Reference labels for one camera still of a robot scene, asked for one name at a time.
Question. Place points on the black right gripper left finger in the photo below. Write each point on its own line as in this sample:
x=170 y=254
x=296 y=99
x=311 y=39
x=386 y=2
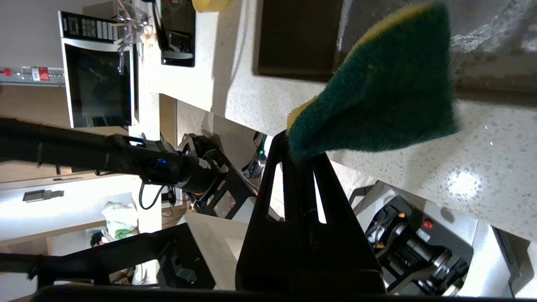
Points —
x=268 y=260

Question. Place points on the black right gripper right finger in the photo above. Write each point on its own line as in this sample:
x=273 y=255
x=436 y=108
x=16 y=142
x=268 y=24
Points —
x=344 y=260

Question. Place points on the yellow and green sponge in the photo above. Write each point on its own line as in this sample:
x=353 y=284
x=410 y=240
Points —
x=386 y=92

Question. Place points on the yellow plastic bowl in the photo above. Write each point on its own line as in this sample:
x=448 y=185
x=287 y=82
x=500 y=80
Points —
x=209 y=5

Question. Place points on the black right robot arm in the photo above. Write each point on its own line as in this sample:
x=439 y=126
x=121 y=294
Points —
x=105 y=251

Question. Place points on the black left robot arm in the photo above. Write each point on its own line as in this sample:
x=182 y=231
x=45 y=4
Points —
x=63 y=147

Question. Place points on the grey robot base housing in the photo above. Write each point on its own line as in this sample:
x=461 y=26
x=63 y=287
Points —
x=440 y=243

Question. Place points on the stainless steel sink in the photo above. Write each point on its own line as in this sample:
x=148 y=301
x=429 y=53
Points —
x=298 y=37

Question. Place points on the tan flat board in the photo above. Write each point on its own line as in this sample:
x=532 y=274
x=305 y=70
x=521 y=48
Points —
x=214 y=247

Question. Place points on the white plastic bag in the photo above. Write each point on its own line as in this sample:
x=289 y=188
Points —
x=121 y=218

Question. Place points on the grey monitor panel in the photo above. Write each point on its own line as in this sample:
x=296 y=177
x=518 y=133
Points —
x=100 y=84

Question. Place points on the black induction cooktop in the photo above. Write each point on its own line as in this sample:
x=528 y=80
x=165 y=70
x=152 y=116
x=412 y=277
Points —
x=178 y=33

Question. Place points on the cutlery in clear holder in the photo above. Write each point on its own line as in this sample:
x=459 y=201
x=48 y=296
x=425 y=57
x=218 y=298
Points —
x=130 y=21

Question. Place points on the metal rail red tags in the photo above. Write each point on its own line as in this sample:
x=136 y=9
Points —
x=21 y=75

